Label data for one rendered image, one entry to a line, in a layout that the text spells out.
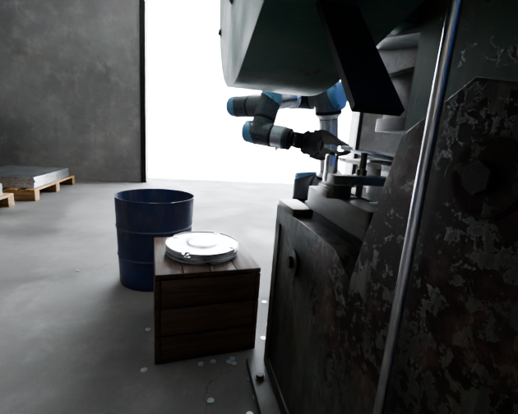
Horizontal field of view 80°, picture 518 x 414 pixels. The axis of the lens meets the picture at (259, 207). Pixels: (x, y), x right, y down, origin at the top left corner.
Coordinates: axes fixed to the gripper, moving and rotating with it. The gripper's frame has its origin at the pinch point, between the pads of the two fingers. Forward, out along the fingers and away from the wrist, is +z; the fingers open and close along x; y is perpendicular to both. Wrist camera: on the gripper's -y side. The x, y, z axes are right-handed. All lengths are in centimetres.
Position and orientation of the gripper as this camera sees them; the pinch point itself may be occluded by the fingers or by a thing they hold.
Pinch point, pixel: (346, 149)
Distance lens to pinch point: 96.2
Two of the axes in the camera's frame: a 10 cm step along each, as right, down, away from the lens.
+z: 8.9, 2.5, -3.8
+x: -1.6, 9.5, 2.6
